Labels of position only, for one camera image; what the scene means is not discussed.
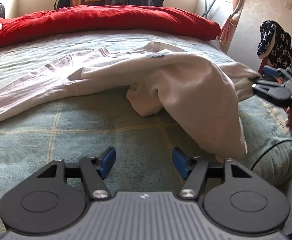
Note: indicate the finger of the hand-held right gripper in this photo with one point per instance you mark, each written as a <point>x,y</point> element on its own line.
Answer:
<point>278,93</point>
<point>271,71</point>

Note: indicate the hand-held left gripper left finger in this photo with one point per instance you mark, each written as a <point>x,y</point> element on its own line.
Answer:
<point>107,162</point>

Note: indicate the person's right hand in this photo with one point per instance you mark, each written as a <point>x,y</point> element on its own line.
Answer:
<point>291,118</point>

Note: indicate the white wall switch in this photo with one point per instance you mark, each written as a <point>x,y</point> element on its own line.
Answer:
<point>288,5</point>

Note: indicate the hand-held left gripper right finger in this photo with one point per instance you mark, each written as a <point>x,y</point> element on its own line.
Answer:
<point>181,163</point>

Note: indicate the star patterned dark garment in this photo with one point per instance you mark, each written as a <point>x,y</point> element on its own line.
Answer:
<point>276,42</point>

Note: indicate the white printed shirt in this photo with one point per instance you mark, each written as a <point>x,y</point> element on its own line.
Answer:
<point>186,80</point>

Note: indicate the red duvet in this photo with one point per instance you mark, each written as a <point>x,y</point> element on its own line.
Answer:
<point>98,20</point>

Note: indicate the wooden chair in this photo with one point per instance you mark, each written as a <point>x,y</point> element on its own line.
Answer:
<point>264,66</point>

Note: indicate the pink curtain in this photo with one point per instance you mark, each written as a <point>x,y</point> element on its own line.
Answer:
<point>232,12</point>

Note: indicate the green plaid blanket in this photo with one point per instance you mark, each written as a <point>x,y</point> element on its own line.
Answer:
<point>85,135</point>

